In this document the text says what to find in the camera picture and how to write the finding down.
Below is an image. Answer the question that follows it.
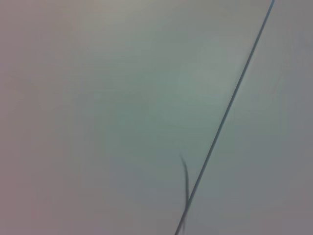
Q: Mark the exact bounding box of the thin dark cable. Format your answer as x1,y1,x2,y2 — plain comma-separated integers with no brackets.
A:
174,0,276,235

